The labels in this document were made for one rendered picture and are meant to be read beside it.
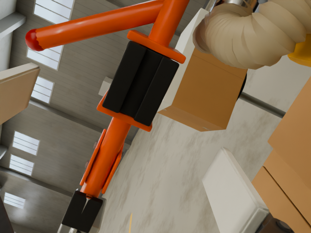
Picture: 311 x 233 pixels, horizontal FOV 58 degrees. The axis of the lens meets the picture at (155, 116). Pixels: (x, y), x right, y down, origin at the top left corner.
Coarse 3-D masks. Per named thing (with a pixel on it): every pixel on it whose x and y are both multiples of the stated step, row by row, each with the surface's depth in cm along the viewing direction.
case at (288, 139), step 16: (304, 96) 51; (288, 112) 53; (304, 112) 49; (288, 128) 51; (304, 128) 47; (272, 144) 54; (288, 144) 49; (304, 144) 46; (288, 160) 48; (304, 160) 44; (304, 176) 43
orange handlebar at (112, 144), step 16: (176, 0) 26; (160, 16) 26; (176, 16) 26; (160, 32) 27; (112, 128) 30; (128, 128) 30; (96, 144) 33; (112, 144) 30; (96, 160) 31; (112, 160) 31; (96, 176) 31; (112, 176) 31; (96, 192) 32
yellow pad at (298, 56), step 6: (306, 36) 24; (306, 42) 23; (300, 48) 24; (306, 48) 23; (288, 54) 26; (294, 54) 24; (300, 54) 24; (306, 54) 23; (294, 60) 25; (300, 60) 24; (306, 60) 23
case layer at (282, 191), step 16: (272, 160) 120; (256, 176) 126; (272, 176) 116; (288, 176) 106; (272, 192) 111; (288, 192) 103; (304, 192) 96; (272, 208) 107; (288, 208) 100; (304, 208) 93; (288, 224) 96; (304, 224) 90
